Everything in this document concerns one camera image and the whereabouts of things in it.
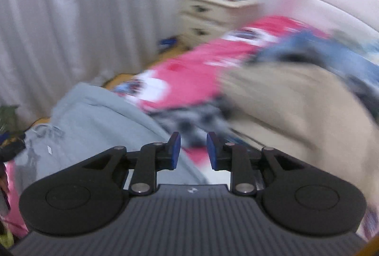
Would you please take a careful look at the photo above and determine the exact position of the black white plaid shirt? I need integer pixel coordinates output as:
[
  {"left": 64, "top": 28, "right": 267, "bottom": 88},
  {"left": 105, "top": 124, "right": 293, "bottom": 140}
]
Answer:
[{"left": 152, "top": 101, "right": 237, "bottom": 151}]

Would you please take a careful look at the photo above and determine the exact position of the cream nightstand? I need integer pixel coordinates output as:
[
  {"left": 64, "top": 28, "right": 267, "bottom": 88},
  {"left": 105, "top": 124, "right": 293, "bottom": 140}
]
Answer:
[{"left": 173, "top": 0, "right": 262, "bottom": 47}]

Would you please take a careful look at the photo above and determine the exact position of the pink floral bed sheet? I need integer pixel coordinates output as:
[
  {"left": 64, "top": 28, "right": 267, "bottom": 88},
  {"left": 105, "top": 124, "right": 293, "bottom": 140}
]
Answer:
[{"left": 113, "top": 16, "right": 330, "bottom": 166}]

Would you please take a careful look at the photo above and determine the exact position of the blue cloth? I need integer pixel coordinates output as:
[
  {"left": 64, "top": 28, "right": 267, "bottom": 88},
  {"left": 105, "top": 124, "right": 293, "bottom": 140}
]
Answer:
[{"left": 253, "top": 31, "right": 379, "bottom": 98}]

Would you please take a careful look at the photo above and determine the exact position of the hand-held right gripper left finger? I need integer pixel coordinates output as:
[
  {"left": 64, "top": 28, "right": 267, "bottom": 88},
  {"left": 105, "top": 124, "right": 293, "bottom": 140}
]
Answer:
[{"left": 81, "top": 131, "right": 181, "bottom": 196}]

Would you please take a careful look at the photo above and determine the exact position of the grey hoodie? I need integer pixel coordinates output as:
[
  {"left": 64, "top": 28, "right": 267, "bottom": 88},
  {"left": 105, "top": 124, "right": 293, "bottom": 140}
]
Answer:
[{"left": 13, "top": 83, "right": 211, "bottom": 185}]

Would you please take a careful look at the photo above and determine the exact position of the grey satin curtain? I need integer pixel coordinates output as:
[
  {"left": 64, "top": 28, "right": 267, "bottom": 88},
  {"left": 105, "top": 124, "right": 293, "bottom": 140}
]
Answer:
[{"left": 0, "top": 0, "right": 167, "bottom": 128}]

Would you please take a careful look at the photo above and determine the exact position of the green potted plant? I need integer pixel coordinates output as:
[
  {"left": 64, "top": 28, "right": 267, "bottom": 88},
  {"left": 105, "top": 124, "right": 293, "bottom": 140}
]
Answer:
[{"left": 0, "top": 105, "right": 22, "bottom": 133}]

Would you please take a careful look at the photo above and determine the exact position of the beige garment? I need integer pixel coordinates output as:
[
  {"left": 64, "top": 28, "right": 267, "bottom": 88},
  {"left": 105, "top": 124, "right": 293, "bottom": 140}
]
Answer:
[{"left": 221, "top": 62, "right": 379, "bottom": 240}]

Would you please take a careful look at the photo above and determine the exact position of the small blue container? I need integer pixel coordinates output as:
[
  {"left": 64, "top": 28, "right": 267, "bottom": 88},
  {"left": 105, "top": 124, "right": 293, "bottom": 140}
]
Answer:
[{"left": 158, "top": 37, "right": 179, "bottom": 51}]

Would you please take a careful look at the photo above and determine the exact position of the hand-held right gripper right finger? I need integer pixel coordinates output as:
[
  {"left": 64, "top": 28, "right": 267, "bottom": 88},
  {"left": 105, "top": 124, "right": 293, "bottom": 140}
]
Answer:
[{"left": 206, "top": 131, "right": 305, "bottom": 197}]

